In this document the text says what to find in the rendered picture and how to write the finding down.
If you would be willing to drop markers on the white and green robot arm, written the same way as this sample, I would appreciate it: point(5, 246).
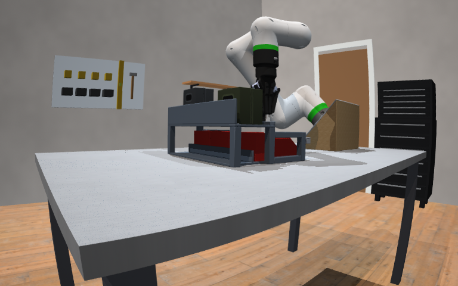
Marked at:
point(267, 34)

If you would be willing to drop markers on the dark grey metal shelf rack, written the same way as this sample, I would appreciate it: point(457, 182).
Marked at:
point(223, 113)

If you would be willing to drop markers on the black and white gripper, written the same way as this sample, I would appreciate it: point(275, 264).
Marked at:
point(266, 81)

